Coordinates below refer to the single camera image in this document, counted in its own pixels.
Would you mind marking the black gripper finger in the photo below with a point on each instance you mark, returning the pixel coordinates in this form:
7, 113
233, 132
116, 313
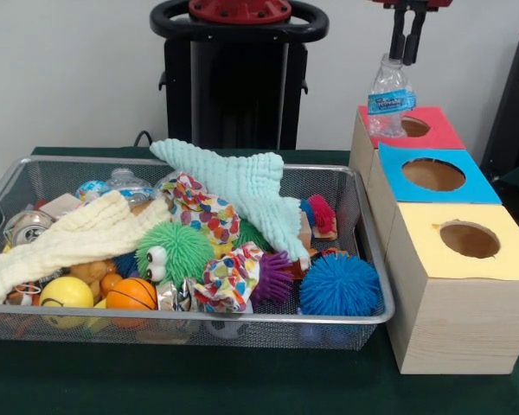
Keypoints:
413, 36
397, 33

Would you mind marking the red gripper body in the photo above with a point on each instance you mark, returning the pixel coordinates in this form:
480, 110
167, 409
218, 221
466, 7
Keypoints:
413, 3

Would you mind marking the crushed clear water bottle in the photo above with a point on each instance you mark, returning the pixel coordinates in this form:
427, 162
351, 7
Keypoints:
117, 183
389, 99

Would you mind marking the blue spiky ball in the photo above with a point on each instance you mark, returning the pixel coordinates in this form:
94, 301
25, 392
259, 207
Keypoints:
339, 284

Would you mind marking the shallow clear mesh bin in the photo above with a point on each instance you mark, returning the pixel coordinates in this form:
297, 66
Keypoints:
368, 225

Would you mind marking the wooden box with three holes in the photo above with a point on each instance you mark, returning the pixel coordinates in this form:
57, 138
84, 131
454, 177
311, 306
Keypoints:
458, 320

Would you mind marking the red spiky toy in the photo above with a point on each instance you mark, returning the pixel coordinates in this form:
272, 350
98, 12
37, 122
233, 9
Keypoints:
323, 214

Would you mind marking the mint green cloth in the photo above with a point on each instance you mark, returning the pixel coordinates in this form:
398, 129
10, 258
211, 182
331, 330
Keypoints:
233, 177

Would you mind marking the small orange toy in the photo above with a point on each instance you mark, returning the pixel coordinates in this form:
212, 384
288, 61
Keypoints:
327, 253

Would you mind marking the small dark green spiky ball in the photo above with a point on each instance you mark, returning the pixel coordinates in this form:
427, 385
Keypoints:
251, 235

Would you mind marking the colourful patterned cloth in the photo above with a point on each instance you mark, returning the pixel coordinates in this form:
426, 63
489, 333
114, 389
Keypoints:
212, 216

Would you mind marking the purple spiky ball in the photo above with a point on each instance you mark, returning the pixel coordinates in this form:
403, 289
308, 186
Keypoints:
272, 277

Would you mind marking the orange toy basketball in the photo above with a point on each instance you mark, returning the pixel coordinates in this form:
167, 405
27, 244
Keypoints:
131, 296

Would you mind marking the pale yellow cloth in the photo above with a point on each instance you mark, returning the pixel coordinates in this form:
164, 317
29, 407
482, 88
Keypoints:
78, 233

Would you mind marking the yellow smiley ball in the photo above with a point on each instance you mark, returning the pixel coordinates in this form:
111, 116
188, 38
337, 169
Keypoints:
66, 296

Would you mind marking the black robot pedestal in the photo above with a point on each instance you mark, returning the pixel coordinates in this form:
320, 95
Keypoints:
233, 86

